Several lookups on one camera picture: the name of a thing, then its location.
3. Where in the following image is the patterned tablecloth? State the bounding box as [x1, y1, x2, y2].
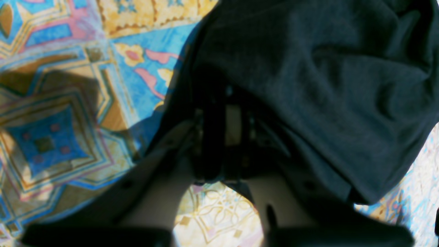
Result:
[0, 0, 439, 247]

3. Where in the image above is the black t-shirt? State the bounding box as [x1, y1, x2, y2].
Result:
[149, 0, 438, 204]

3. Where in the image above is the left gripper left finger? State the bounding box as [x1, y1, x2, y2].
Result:
[21, 103, 226, 247]

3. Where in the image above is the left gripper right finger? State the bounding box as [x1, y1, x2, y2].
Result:
[226, 103, 415, 247]

